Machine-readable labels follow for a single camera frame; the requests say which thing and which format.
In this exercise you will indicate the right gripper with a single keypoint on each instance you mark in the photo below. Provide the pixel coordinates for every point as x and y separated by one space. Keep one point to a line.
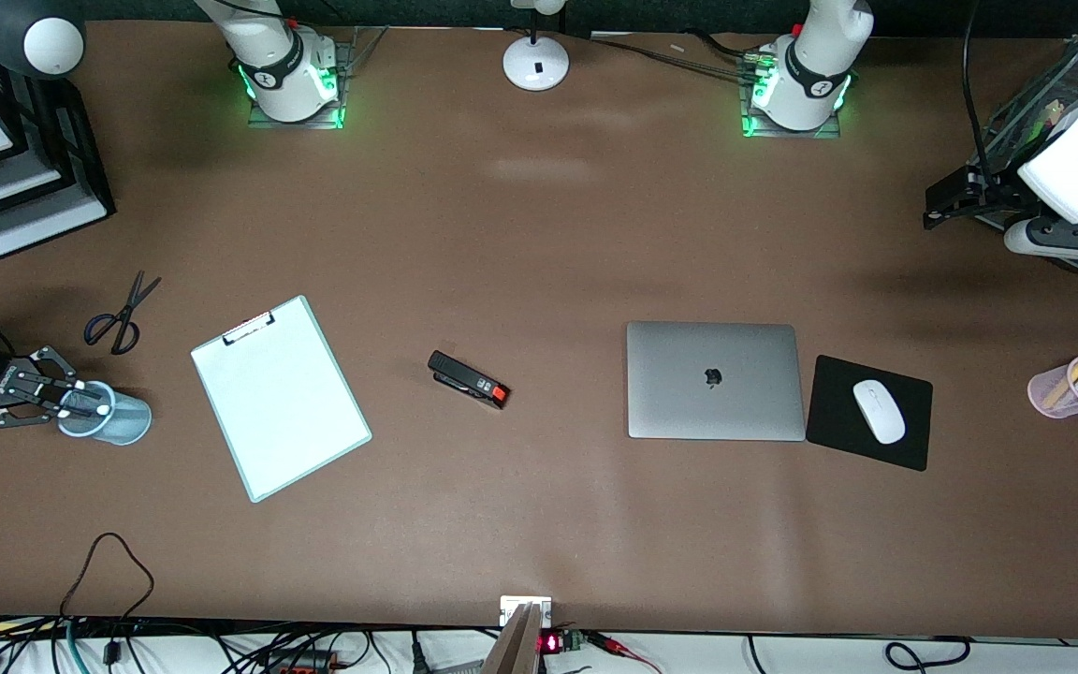
7 382

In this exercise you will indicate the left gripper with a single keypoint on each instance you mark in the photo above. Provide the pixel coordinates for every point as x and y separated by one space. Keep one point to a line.
996 197

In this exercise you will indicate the silver laptop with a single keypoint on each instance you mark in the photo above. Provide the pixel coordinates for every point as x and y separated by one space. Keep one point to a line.
679 393

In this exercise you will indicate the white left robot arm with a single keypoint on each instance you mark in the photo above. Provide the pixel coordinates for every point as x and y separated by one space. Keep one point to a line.
815 65

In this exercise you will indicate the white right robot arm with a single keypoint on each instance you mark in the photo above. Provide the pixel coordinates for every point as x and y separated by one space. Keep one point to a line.
277 65

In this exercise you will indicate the green marker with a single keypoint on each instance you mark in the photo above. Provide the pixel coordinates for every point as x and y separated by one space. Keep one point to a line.
1052 117

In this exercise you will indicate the black mesh desk organizer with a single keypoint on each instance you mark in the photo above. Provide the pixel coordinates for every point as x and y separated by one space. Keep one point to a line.
997 140

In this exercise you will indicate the blue mesh cup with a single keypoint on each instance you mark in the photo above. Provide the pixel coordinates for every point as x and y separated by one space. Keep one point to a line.
132 421

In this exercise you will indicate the black scissors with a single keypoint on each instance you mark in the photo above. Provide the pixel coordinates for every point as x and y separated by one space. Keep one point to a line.
124 318

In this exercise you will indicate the yellow highlighter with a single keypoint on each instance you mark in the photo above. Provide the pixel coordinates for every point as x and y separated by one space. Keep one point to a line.
1068 379

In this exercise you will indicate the black stacked paper tray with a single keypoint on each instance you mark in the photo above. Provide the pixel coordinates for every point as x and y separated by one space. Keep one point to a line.
80 178

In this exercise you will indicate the white computer mouse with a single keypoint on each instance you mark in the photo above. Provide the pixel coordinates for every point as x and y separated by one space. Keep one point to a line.
879 412

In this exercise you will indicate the white clipboard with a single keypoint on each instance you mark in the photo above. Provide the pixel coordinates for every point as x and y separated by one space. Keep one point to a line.
286 412

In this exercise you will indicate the black mouse pad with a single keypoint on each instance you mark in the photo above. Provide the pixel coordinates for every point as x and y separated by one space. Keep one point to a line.
838 421

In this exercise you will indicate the orange power strip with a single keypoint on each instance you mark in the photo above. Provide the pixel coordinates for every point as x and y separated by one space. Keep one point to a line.
300 663

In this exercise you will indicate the black stapler with orange tip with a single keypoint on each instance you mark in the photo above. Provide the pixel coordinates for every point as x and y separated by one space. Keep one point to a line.
464 376

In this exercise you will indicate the white round stand base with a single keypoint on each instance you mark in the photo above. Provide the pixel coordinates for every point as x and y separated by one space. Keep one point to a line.
535 64

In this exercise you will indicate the white mounting plate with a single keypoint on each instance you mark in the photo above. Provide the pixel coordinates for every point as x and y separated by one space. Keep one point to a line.
513 604

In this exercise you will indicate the circuit board with red display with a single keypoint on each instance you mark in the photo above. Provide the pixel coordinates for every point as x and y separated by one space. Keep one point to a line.
560 643

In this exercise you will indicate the clear left arm base plate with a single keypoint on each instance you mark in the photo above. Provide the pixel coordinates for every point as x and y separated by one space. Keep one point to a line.
829 131

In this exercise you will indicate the clear right arm base plate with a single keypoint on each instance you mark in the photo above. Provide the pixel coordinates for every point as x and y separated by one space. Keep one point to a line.
361 51

